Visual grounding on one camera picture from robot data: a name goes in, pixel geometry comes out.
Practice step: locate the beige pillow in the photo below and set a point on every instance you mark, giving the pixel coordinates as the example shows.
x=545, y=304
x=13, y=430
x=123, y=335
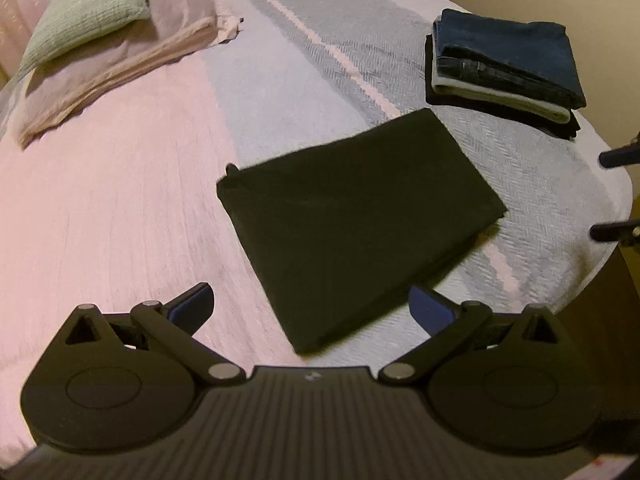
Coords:
x=120, y=60

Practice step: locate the green knitted pillow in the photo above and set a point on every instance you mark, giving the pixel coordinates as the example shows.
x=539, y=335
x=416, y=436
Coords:
x=85, y=15

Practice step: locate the striped bed blanket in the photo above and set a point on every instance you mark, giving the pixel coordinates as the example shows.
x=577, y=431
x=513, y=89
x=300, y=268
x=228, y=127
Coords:
x=125, y=200

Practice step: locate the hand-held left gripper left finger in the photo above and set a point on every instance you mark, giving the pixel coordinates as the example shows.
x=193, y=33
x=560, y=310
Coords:
x=192, y=305

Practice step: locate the folded black trousers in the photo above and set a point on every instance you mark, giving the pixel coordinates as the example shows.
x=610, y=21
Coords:
x=550, y=127

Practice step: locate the folded light blue jeans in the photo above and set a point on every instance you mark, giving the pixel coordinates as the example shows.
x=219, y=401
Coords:
x=500, y=97

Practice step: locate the folded dark blue jeans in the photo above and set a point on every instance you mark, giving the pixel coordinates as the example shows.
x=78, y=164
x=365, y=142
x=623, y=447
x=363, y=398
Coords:
x=515, y=52

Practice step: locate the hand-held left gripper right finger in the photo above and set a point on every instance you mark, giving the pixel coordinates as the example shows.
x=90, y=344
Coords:
x=431, y=311

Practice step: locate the black pants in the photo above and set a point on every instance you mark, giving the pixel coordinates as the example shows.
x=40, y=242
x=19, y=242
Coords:
x=350, y=220

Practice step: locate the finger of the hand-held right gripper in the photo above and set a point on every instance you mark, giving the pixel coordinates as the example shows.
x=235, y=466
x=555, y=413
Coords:
x=620, y=156
x=612, y=233

